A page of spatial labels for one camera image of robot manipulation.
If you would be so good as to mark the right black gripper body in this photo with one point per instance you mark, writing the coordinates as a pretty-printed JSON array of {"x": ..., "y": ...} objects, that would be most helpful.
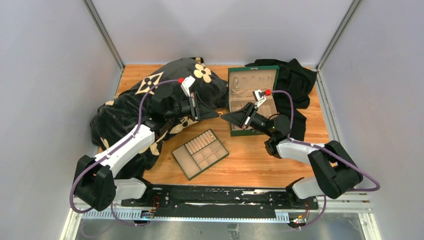
[{"x": 260, "y": 123}]

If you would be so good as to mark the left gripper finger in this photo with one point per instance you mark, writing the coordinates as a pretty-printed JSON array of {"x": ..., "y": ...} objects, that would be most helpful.
[
  {"x": 195, "y": 104},
  {"x": 207, "y": 112}
]

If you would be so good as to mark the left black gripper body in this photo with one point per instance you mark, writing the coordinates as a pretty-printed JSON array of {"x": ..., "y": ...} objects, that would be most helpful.
[{"x": 180, "y": 109}]

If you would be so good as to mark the green jewelry box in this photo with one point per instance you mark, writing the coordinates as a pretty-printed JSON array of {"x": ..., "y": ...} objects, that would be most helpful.
[{"x": 242, "y": 81}]

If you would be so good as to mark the green jewelry tray insert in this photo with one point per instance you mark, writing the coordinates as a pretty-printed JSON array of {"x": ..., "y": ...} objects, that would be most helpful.
[{"x": 199, "y": 154}]

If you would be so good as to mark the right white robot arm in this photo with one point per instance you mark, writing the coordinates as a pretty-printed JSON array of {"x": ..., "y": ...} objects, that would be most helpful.
[{"x": 335, "y": 173}]

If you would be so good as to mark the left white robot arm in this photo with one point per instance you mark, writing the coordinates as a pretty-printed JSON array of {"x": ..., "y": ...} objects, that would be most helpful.
[{"x": 95, "y": 180}]

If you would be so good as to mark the black blanket with beige flowers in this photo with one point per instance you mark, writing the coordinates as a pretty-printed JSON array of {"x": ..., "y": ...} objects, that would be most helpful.
[{"x": 116, "y": 118}]

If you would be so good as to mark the black cloth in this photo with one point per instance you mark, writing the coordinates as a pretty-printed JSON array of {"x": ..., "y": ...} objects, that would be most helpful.
[{"x": 298, "y": 81}]

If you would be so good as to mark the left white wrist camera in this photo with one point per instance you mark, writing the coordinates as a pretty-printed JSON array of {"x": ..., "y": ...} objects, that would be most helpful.
[{"x": 185, "y": 84}]

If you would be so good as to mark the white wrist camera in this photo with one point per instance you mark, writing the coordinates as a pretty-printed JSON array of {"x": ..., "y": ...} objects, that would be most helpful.
[
  {"x": 261, "y": 96},
  {"x": 185, "y": 84}
]

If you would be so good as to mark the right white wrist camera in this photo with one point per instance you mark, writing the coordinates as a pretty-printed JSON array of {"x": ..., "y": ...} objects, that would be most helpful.
[{"x": 261, "y": 96}]

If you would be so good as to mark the black mounting base plate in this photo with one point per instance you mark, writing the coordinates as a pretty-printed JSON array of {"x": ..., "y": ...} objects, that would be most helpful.
[{"x": 220, "y": 202}]

